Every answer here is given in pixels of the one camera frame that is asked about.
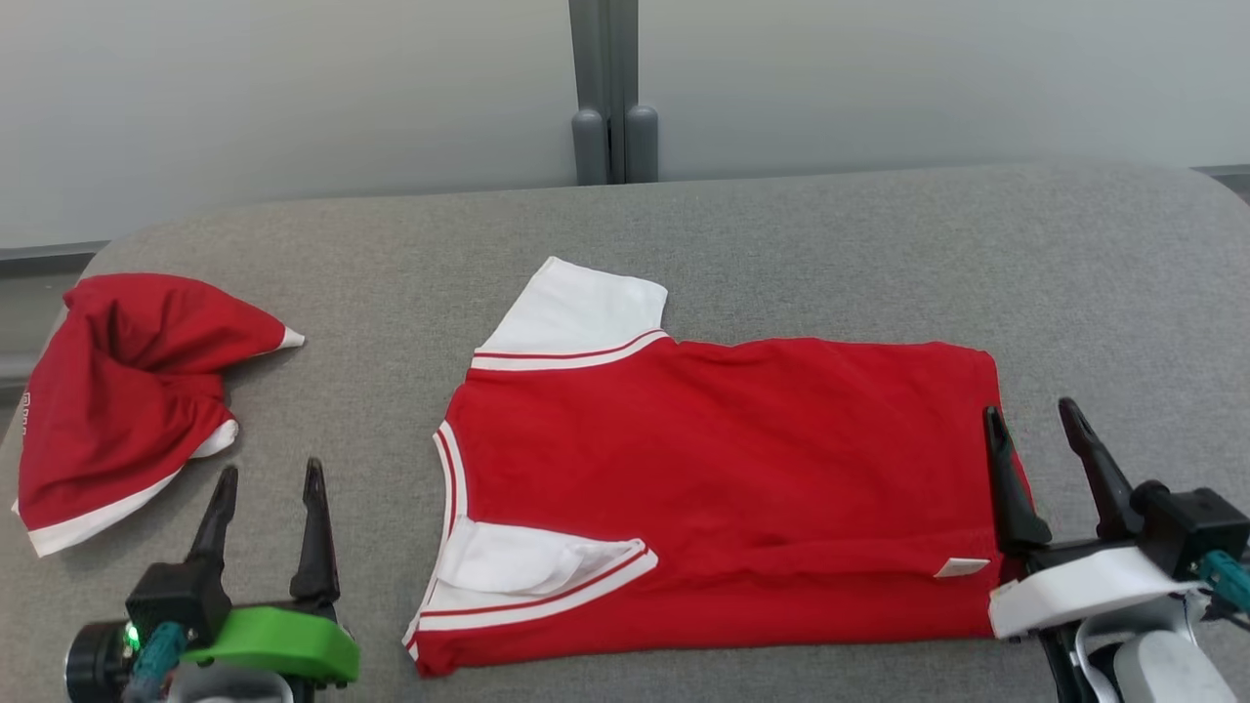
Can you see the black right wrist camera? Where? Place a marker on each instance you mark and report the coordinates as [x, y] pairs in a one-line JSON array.
[[1191, 527]]

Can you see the red jersey with white sleeves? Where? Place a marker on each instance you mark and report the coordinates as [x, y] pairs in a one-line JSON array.
[[732, 459]]

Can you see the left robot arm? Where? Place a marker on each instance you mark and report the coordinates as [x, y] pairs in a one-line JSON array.
[[93, 664]]

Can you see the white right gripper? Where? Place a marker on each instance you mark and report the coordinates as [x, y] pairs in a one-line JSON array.
[[1084, 586]]

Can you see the red shorts with white stripe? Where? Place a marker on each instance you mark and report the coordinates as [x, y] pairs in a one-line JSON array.
[[117, 410]]

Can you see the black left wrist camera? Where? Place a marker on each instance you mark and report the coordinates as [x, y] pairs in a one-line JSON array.
[[176, 596]]

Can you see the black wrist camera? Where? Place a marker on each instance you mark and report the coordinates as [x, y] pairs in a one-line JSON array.
[[1191, 527], [176, 596]]

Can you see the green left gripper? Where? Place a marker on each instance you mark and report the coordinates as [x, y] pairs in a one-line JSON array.
[[283, 644]]

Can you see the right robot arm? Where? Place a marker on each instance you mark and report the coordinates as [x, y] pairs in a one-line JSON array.
[[1162, 669]]

